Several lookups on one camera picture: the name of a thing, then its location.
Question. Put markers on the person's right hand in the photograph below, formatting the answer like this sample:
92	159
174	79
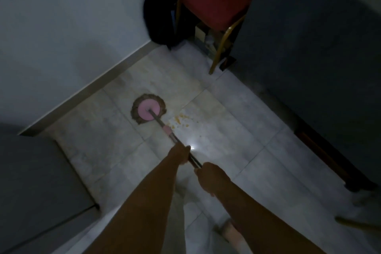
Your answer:
212	176

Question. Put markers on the person's left hand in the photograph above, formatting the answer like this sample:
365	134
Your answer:
178	153

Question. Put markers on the person's left fingers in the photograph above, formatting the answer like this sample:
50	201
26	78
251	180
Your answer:
187	153

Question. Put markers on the person's right fingers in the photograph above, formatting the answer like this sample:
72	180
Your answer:
200	175

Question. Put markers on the pink spin mop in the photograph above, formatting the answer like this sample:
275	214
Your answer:
148	111

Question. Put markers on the person's right forearm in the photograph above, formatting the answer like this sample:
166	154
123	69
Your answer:
262	221

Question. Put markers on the person's left forearm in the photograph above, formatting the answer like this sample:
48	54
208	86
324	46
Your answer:
140	206

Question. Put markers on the yellow spill stain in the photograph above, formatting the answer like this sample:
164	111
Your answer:
178	121

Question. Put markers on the person's foot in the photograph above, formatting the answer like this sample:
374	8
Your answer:
230	231

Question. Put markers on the black bag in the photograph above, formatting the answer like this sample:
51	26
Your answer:
162	6

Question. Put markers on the red cushioned chair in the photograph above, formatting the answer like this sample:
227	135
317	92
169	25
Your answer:
218	3

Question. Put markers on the grey cabinet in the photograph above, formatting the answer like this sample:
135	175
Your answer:
35	191

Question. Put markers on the grey bed cover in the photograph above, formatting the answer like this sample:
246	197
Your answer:
315	63

